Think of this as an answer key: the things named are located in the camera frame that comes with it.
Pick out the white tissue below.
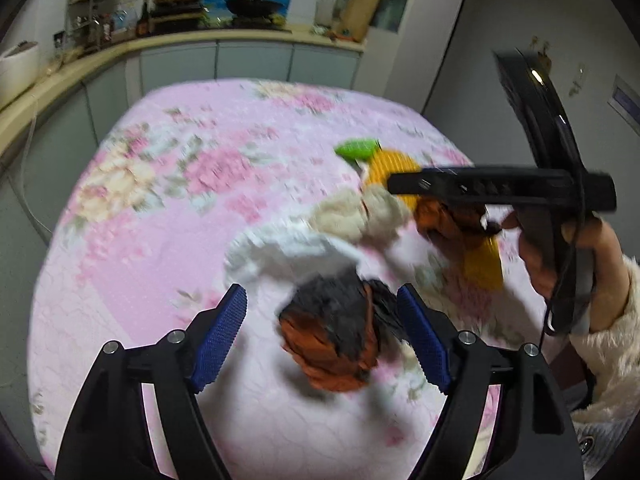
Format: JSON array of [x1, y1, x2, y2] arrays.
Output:
[[224, 217, 363, 287]]

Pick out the yellow corrugated sponge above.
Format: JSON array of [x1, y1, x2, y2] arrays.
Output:
[[364, 148, 503, 292]]

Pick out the beige cloth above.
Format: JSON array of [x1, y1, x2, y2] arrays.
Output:
[[308, 184, 411, 245]]

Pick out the green snack wrapper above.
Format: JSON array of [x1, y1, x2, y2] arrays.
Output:
[[334, 138, 381, 162]]

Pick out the fluffy white sleeve forearm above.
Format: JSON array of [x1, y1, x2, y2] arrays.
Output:
[[570, 257, 640, 479]]

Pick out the kitchen counter cabinets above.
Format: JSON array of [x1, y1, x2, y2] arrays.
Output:
[[0, 27, 367, 172]]

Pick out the person's right hand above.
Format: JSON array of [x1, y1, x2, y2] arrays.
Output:
[[501, 211, 631, 335]]

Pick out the pink floral tablecloth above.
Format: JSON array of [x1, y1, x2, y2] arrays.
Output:
[[28, 79, 544, 479]]

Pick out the wooden cutting board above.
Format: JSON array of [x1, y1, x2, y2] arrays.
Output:
[[336, 0, 381, 42]]

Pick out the black wok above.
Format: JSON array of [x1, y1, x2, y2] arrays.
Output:
[[226, 0, 283, 26]]

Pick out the white rice cooker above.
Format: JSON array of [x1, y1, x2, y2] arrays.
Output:
[[0, 41, 39, 110]]

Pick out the metal spice rack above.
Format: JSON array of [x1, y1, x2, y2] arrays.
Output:
[[65, 0, 117, 53]]

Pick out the wall electrical panel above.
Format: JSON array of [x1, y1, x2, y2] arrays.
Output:
[[608, 75, 640, 136]]

